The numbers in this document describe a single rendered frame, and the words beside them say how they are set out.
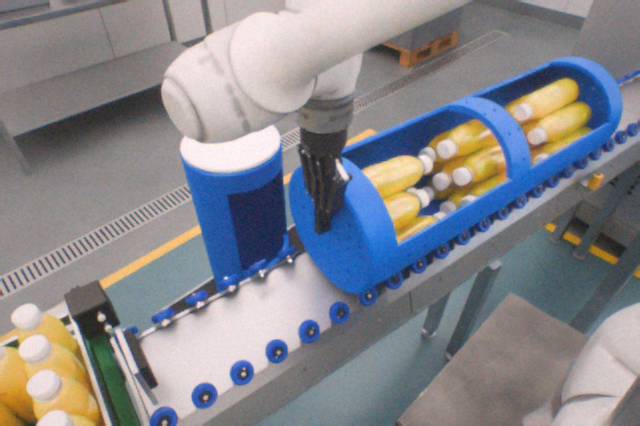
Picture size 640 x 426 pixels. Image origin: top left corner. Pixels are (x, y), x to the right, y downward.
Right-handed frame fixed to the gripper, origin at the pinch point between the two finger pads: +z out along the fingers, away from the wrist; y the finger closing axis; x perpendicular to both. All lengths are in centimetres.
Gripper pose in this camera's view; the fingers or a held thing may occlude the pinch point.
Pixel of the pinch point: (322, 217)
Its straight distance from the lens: 79.5
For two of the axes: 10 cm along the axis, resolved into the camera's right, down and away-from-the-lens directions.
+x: 8.2, -4.0, 4.2
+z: 0.0, 7.2, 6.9
